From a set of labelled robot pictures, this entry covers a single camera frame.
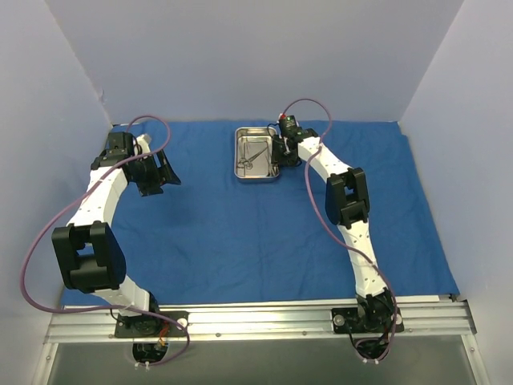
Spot stainless steel instrument tray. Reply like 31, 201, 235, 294
234, 126, 280, 183

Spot blue surgical cloth wrap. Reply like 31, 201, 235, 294
112, 120, 458, 305

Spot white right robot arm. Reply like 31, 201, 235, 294
147, 126, 394, 331

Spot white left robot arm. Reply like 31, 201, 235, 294
51, 132, 181, 336

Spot steel surgical scissors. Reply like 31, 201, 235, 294
236, 142, 269, 169

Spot steel forceps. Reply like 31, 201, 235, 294
267, 163, 279, 178

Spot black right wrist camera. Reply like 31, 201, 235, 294
278, 114, 301, 138

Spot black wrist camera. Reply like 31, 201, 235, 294
107, 132, 135, 156
278, 114, 301, 138

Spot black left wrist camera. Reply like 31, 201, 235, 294
107, 132, 135, 156

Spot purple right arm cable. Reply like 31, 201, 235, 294
279, 98, 398, 360

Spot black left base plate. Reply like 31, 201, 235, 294
110, 310, 185, 338

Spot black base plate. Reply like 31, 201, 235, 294
330, 306, 393, 334
110, 310, 185, 338

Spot aluminium frame rail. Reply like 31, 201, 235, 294
45, 296, 477, 343

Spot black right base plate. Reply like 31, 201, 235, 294
330, 306, 393, 334

